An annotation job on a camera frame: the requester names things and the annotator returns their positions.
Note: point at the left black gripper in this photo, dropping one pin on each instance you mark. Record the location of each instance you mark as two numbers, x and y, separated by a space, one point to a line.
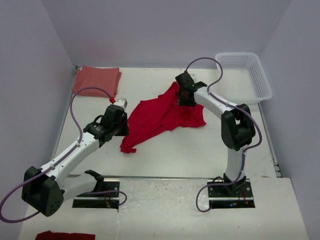
125 131

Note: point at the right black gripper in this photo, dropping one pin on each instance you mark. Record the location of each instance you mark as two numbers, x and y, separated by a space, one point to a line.
181 102

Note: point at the bright red t shirt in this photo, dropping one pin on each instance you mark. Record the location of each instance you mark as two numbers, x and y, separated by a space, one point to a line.
155 116

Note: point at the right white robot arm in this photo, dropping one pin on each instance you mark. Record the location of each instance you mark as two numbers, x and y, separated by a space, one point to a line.
237 127

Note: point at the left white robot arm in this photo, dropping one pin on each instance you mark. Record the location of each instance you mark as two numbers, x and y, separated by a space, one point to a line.
48 187

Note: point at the folded pink t shirt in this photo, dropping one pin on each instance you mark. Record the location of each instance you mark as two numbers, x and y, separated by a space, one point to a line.
103 78

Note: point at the white plastic basket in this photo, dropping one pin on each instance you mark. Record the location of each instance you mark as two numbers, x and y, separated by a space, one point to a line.
244 79

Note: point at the dark red cloth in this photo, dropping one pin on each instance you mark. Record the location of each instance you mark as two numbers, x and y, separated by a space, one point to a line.
49 235

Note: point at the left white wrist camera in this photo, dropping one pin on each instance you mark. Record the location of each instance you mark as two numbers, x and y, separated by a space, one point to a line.
121 102

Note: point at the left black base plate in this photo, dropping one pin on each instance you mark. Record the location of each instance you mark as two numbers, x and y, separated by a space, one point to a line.
108 200

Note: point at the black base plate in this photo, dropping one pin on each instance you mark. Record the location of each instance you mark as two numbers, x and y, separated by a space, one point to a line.
237 196
108 200

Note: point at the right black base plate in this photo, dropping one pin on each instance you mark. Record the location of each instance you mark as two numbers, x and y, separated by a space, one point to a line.
237 196

